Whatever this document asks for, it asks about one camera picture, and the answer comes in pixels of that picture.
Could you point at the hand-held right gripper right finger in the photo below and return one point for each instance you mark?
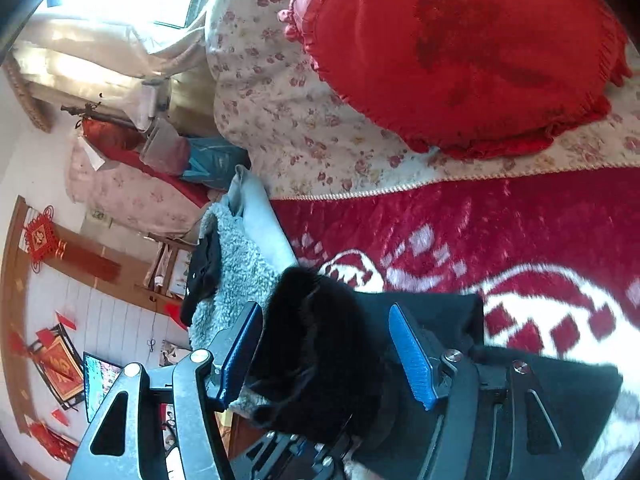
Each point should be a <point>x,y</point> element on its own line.
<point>410,355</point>

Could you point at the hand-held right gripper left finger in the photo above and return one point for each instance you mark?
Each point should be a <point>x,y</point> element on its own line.
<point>240,355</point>

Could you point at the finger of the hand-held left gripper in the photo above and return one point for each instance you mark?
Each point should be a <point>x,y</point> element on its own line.
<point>280,455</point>

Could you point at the black pants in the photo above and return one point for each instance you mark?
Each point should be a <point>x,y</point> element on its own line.
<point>340,360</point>

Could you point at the small black garment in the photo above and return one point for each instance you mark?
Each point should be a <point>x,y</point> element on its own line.
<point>202,280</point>

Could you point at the white jacket with grey fleece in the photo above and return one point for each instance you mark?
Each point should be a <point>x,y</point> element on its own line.
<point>235,260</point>

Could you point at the wooden rack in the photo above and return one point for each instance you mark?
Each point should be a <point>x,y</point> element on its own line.
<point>167,265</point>

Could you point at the lit screen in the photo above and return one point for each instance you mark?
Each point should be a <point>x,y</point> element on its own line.
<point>100,380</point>

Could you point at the red and white blanket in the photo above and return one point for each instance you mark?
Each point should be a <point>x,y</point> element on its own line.
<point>500,220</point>

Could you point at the red and gold poster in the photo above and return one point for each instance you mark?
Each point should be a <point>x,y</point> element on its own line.
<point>60,365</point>

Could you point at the pink floral pillow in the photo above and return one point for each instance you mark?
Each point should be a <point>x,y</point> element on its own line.
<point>130,195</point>

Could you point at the blue plastic bag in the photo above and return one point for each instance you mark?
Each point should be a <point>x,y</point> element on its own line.
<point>215,157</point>

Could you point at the floral sofa back cushion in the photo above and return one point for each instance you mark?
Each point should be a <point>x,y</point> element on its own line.
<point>280,110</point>

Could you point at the red cloth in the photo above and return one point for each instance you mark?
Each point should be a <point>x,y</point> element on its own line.
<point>107,135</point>

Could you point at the red heart-shaped cushion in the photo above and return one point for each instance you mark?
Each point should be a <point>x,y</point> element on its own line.
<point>450,60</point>

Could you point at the cream curtain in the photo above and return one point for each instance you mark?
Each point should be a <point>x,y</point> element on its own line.
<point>90,60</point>

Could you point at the wooden door frame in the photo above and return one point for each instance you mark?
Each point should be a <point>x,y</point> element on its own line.
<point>15,310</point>

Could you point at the red knot wall decoration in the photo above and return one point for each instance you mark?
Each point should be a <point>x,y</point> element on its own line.
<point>42,235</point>

